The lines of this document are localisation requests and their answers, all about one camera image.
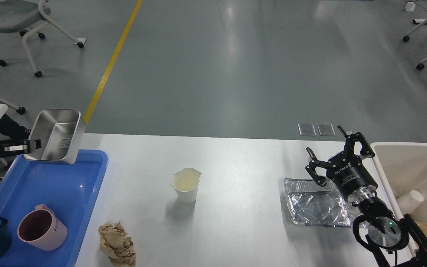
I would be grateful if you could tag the beige plastic bin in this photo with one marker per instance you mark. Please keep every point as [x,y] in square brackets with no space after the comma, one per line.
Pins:
[402,167]

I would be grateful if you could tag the pink ribbed mug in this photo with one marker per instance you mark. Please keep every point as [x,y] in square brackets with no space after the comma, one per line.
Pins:
[42,229]

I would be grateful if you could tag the floor outlet cover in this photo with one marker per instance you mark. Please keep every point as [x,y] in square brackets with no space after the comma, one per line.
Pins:
[326,129]
[307,129]

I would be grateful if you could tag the crumpled brown paper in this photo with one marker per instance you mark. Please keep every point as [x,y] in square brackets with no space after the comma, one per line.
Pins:
[117,245]

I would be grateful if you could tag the left floor outlet cover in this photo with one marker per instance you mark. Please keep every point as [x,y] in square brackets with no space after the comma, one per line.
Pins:
[307,129]

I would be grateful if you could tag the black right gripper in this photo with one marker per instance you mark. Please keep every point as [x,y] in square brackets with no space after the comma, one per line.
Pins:
[346,169]

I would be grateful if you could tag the aluminium foil tray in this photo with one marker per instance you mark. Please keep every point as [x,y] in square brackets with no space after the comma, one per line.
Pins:
[312,205]

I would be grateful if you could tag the paper cup in bin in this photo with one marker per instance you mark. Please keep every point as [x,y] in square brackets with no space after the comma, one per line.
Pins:
[410,201]

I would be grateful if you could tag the white paper cup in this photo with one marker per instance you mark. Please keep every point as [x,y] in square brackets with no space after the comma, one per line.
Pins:
[185,182]

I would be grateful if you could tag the grey office chair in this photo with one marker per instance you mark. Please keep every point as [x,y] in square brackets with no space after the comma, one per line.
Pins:
[19,15]

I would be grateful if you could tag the right floor outlet cover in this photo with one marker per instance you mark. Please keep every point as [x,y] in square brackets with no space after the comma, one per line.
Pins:
[326,129]

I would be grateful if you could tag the blue plastic tray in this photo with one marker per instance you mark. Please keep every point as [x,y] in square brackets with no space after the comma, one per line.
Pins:
[70,190]

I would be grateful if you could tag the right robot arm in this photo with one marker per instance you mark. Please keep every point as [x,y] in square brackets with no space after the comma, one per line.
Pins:
[376,228]

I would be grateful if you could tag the stainless steel rectangular container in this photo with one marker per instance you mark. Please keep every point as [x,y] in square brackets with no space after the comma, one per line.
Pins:
[60,132]

